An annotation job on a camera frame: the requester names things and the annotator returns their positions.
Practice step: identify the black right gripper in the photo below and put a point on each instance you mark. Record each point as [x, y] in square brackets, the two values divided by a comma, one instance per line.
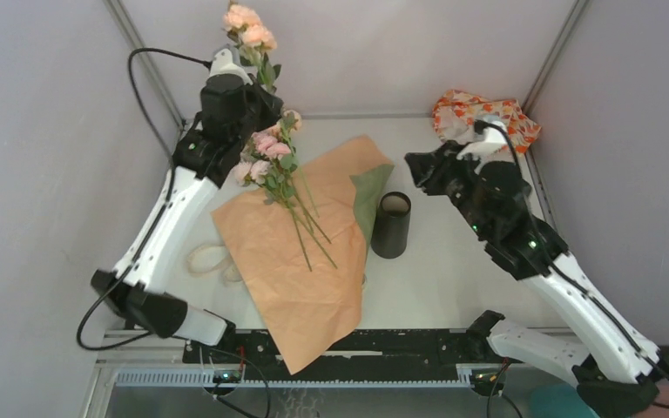
[428, 168]

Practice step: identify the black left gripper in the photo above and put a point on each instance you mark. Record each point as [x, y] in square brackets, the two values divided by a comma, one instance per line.
[273, 106]

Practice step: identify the pink flower bouquet green wrap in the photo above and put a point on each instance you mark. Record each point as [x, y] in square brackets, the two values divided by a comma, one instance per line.
[269, 161]

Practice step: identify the peach rose stem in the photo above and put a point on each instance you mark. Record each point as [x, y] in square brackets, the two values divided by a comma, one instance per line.
[254, 42]

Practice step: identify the cream printed ribbon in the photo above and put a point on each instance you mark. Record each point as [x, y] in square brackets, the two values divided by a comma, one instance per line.
[213, 259]

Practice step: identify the orange wrapping paper sheet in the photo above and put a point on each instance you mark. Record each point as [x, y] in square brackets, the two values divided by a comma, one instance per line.
[303, 258]

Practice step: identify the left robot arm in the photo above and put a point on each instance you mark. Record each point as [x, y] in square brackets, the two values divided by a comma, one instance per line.
[135, 289]

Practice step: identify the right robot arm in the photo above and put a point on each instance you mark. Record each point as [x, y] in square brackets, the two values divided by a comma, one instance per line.
[613, 367]

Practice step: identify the black conical vase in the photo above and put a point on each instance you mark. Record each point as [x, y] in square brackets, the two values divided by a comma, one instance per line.
[391, 228]

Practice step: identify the orange floral cloth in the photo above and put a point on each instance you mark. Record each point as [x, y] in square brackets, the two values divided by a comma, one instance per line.
[455, 112]

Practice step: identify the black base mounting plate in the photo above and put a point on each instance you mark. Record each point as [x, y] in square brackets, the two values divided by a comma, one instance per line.
[364, 356]

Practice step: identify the teal cup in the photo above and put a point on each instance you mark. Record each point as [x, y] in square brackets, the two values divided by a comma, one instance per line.
[559, 401]

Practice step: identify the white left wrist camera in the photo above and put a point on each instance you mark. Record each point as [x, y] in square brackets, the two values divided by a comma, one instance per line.
[226, 61]

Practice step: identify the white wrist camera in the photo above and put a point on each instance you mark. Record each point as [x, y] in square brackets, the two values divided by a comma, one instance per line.
[226, 61]
[490, 136]

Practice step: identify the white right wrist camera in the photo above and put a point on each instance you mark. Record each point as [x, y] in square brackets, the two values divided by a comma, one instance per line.
[490, 136]

